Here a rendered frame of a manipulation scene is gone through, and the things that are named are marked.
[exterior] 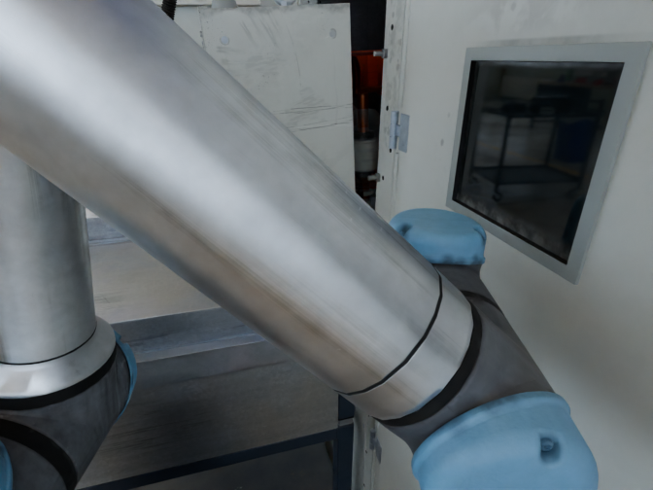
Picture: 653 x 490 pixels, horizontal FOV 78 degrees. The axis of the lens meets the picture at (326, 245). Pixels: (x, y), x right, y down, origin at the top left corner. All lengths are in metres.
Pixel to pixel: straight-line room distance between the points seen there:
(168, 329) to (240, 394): 0.21
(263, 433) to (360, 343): 0.81
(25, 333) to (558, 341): 0.42
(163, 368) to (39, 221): 0.49
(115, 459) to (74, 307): 0.62
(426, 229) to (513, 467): 0.16
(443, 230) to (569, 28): 0.16
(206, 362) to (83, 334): 0.40
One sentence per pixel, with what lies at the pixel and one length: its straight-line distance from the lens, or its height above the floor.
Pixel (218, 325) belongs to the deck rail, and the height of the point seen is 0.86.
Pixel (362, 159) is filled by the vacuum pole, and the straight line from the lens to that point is 0.80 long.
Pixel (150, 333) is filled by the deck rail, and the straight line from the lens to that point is 0.79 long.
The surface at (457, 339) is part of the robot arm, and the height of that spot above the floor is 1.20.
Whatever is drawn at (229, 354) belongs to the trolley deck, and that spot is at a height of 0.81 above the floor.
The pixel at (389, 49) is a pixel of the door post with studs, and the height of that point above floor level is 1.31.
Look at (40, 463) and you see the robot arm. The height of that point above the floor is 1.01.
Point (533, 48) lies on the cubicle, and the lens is 0.37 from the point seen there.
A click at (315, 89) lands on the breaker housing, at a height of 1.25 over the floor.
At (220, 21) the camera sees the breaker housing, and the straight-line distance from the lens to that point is 0.67.
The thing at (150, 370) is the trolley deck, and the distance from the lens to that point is 0.80.
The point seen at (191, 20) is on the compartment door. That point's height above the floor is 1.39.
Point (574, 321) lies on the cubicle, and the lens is 0.36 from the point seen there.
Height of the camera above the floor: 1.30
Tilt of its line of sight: 25 degrees down
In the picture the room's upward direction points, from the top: straight up
